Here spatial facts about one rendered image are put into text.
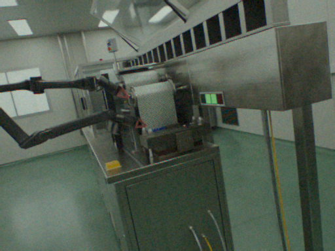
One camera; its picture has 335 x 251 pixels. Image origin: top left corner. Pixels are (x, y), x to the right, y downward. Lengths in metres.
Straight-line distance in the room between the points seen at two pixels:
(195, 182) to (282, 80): 0.80
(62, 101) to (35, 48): 1.35
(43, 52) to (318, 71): 6.61
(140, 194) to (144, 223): 0.17
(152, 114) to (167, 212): 0.59
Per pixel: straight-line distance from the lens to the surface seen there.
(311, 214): 1.41
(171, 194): 1.56
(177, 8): 1.68
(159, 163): 1.48
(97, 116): 1.56
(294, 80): 1.11
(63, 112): 7.20
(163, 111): 1.72
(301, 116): 1.25
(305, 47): 1.16
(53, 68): 7.22
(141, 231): 1.59
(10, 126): 1.43
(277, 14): 1.10
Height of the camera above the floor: 1.33
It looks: 10 degrees down
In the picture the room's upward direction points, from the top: 10 degrees counter-clockwise
